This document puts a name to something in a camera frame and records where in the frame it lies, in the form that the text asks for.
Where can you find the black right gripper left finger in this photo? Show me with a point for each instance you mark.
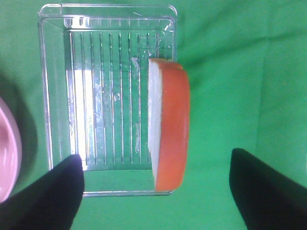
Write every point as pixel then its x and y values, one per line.
pixel 50 203

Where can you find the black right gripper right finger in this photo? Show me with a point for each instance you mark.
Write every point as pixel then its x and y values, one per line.
pixel 265 198

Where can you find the toy bread slice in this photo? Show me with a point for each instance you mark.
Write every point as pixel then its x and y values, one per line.
pixel 168 122

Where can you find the pink round plate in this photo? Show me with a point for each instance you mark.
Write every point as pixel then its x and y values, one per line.
pixel 10 151

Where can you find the green tablecloth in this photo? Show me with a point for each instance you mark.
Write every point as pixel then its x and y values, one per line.
pixel 247 66

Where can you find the clear right plastic tray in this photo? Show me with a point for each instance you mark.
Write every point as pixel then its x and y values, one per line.
pixel 94 60

